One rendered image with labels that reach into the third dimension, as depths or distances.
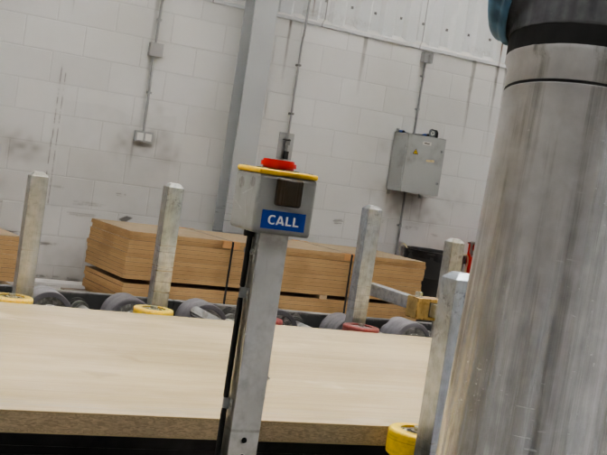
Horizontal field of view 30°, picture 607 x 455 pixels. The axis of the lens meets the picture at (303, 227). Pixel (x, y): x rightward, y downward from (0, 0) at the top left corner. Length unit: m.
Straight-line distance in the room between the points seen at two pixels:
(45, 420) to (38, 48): 7.22
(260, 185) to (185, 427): 0.36
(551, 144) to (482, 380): 0.14
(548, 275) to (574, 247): 0.02
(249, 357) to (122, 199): 7.53
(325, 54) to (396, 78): 0.73
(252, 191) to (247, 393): 0.22
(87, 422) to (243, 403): 0.22
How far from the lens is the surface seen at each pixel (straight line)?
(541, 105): 0.69
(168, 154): 8.87
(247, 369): 1.26
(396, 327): 3.10
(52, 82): 8.54
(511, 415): 0.67
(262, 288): 1.24
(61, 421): 1.38
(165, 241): 2.35
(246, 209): 1.23
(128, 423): 1.40
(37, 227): 2.28
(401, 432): 1.49
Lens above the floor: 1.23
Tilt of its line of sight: 3 degrees down
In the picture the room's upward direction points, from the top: 8 degrees clockwise
